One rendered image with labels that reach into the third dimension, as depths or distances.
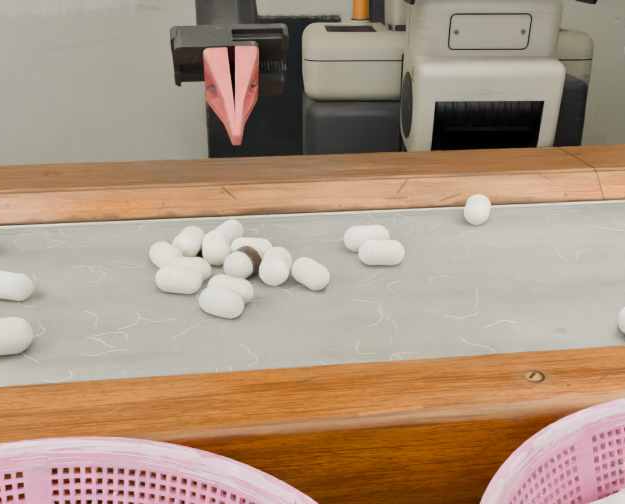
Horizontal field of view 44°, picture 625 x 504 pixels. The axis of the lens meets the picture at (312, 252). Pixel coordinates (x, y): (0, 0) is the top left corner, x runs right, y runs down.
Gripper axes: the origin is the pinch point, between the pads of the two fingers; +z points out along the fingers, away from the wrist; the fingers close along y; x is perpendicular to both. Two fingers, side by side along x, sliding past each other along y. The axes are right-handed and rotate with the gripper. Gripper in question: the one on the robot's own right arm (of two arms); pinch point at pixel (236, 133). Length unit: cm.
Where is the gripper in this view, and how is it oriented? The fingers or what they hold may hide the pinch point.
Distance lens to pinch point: 66.2
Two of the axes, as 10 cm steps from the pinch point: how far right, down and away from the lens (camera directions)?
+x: -0.8, 4.6, 8.8
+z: 1.1, 8.9, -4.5
